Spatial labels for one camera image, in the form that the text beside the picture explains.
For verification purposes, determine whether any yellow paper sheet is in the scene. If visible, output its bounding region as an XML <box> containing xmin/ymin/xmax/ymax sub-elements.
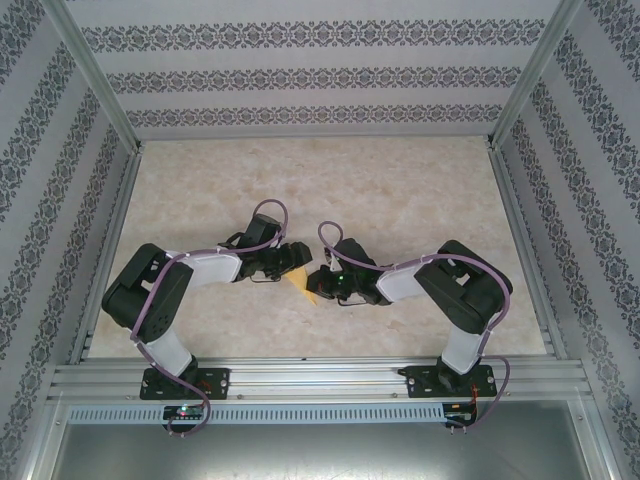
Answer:
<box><xmin>285</xmin><ymin>268</ymin><xmax>321</xmax><ymax>308</ymax></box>

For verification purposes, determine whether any grey metal sheet panel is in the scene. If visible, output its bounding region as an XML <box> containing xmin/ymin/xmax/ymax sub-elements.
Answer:
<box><xmin>29</xmin><ymin>399</ymin><xmax>614</xmax><ymax>480</ymax></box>

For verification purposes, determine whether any aluminium mounting rail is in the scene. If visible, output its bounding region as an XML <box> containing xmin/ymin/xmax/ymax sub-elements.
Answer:
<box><xmin>47</xmin><ymin>355</ymin><xmax>594</xmax><ymax>402</ymax></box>

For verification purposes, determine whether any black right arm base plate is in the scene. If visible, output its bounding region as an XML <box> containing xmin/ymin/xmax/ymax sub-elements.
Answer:
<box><xmin>403</xmin><ymin>363</ymin><xmax>499</xmax><ymax>400</ymax></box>

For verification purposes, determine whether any slotted grey cable duct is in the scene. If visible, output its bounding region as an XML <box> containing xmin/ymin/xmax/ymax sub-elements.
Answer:
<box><xmin>67</xmin><ymin>403</ymin><xmax>447</xmax><ymax>425</ymax></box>

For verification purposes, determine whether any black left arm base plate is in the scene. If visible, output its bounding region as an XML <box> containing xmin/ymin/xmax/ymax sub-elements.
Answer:
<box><xmin>139</xmin><ymin>367</ymin><xmax>231</xmax><ymax>401</ymax></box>

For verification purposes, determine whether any aluminium side rail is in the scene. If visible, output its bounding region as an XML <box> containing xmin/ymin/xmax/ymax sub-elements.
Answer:
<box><xmin>487</xmin><ymin>144</ymin><xmax>569</xmax><ymax>359</ymax></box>
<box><xmin>69</xmin><ymin>142</ymin><xmax>145</xmax><ymax>365</ymax></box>

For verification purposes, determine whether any aluminium frame post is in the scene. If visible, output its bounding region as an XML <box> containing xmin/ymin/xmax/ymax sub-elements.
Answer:
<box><xmin>485</xmin><ymin>0</ymin><xmax>585</xmax><ymax>151</ymax></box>
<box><xmin>42</xmin><ymin>0</ymin><xmax>144</xmax><ymax>154</ymax></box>

